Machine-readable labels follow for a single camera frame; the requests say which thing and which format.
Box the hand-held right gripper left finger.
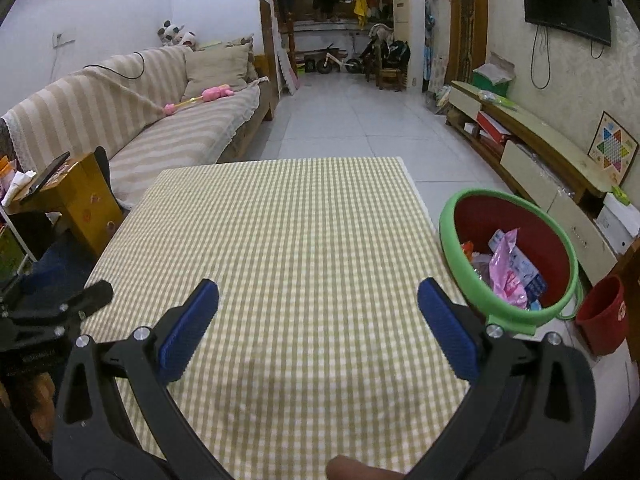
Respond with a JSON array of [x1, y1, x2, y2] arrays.
[[52, 277, 236, 480]]

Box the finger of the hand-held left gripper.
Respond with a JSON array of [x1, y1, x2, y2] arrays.
[[9, 280, 115, 327], [0, 325, 83, 354]]

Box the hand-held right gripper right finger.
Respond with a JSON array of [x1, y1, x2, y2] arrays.
[[415, 276, 598, 480]]

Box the pink box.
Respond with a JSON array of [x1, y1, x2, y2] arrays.
[[487, 229, 531, 311]]

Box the person's left hand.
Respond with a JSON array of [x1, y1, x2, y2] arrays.
[[0, 374, 57, 442]]

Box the person's right hand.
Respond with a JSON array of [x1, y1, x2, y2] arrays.
[[325, 455, 406, 480]]

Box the person's leg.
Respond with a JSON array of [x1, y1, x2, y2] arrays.
[[20, 237, 98, 291]]

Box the wooden side table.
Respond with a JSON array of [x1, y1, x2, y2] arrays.
[[2, 151, 125, 261]]

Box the black phone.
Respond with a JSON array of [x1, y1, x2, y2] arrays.
[[27, 151, 72, 196]]

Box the red bucket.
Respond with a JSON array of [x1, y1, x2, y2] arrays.
[[575, 275, 631, 356]]

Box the beige striped sofa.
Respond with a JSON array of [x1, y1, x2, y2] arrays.
[[0, 42, 281, 211]]

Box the white box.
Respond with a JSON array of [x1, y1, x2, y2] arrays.
[[595, 192, 640, 253]]

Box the red box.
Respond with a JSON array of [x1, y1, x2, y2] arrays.
[[475, 111, 513, 143]]

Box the long television cabinet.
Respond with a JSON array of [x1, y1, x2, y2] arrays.
[[445, 80, 621, 273]]

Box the pink toy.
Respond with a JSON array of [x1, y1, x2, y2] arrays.
[[164, 85, 236, 115]]

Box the star pattern game board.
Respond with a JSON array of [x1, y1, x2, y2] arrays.
[[587, 111, 640, 188]]

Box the green box with paper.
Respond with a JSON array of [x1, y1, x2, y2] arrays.
[[472, 52, 517, 98]]

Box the beige cushion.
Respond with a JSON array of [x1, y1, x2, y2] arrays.
[[182, 42, 253, 93]]

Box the small wooden chair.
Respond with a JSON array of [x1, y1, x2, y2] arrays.
[[375, 67, 403, 92]]

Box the white balance bike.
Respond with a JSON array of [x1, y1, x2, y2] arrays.
[[316, 45, 363, 75]]

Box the white standing air conditioner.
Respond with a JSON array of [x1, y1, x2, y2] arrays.
[[391, 0, 427, 93]]

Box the black cable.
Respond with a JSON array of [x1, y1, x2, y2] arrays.
[[82, 50, 146, 81]]

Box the black television cables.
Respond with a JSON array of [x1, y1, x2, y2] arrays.
[[530, 25, 551, 90]]

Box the black wall television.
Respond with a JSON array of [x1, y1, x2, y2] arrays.
[[521, 0, 613, 47]]

